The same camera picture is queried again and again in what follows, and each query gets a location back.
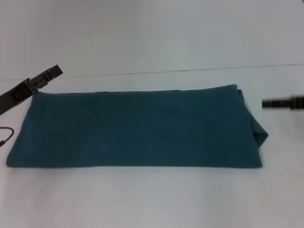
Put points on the teal t-shirt with FREE print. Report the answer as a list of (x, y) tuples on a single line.
[(130, 130)]

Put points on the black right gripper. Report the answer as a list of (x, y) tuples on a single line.
[(297, 102)]

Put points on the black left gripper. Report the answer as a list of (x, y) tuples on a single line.
[(15, 93)]

